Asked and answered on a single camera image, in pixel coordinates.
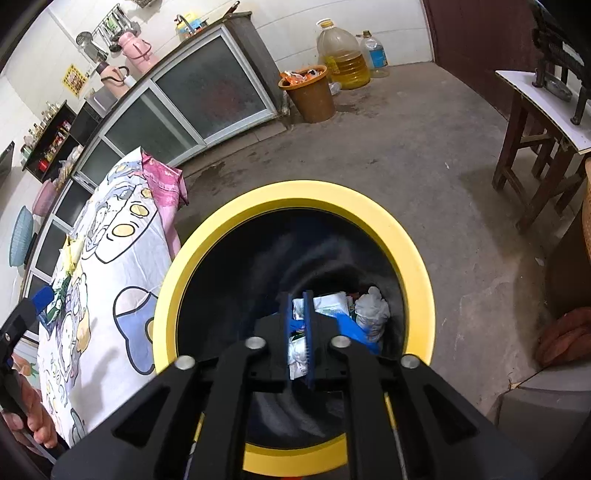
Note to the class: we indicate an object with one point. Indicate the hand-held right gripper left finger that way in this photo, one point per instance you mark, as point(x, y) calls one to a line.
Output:
point(288, 314)

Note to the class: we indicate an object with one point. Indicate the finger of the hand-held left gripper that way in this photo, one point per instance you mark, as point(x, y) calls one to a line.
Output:
point(41, 297)

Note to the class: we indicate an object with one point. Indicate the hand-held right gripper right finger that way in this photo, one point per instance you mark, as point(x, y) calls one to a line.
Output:
point(308, 332)

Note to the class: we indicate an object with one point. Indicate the white plastic bag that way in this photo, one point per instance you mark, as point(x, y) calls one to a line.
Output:
point(332, 303)

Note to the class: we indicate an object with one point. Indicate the grey white paper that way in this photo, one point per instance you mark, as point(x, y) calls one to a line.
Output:
point(371, 314)

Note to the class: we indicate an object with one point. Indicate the yellow rimmed black trash bin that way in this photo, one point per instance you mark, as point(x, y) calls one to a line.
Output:
point(277, 198)

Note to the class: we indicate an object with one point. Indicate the person's left hand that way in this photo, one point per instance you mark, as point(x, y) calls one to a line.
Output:
point(39, 417)

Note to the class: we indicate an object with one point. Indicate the green and white milk bag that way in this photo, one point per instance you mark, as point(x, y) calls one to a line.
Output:
point(60, 302)

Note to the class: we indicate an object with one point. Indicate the crumpled yellow wrapper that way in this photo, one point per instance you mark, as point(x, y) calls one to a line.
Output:
point(71, 254)

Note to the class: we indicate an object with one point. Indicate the blue plastic basket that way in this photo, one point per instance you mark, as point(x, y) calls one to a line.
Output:
point(21, 235)

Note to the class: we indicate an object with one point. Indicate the pink plastic basin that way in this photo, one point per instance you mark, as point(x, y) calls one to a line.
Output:
point(45, 198)

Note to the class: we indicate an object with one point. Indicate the cartoon printed tablecloth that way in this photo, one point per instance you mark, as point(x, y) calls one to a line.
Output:
point(134, 258)

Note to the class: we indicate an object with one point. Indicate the clear bag of food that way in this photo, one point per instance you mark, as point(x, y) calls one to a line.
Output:
point(69, 166)

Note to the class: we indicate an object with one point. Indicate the steel range hood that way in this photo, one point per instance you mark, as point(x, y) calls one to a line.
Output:
point(5, 161)

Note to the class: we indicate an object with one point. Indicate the black corner shelf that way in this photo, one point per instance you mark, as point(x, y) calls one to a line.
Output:
point(62, 134)

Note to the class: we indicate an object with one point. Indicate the pink printed cloth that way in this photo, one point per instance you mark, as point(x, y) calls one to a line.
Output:
point(166, 184)

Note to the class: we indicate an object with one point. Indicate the row of condiment bottles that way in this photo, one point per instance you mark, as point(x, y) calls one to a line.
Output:
point(44, 124)

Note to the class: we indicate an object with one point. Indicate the orange waste bucket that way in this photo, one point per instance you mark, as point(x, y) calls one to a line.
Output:
point(309, 101)

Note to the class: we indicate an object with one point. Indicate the glass door kitchen cabinet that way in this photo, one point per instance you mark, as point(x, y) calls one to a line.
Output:
point(184, 106)

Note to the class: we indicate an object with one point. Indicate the grey box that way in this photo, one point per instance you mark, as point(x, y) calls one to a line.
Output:
point(545, 406)

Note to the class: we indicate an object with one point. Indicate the large cooking oil bottle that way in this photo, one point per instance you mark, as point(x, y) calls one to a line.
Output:
point(344, 64)

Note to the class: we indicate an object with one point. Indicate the metal strainer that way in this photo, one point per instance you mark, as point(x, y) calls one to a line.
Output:
point(87, 44)

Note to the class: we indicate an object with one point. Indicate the pink thermos with red lid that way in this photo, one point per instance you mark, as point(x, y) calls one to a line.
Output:
point(135, 50)

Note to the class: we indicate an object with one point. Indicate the clear water bottle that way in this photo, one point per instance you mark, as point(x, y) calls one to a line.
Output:
point(376, 55)

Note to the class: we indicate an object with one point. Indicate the rack of hanging utensils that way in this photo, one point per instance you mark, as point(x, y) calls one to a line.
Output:
point(113, 25)

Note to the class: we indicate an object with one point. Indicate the wooden stool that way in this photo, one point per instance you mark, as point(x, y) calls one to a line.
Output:
point(517, 138)

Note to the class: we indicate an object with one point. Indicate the white board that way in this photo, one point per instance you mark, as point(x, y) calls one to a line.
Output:
point(545, 108)

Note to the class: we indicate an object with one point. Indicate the dark brown door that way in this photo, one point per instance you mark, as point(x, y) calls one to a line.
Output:
point(475, 32)

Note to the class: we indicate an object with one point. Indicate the black cast iron machine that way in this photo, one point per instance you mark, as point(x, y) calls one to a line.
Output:
point(554, 50)

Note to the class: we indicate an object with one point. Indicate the yellow wall poster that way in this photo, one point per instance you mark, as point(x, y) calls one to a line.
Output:
point(75, 79)

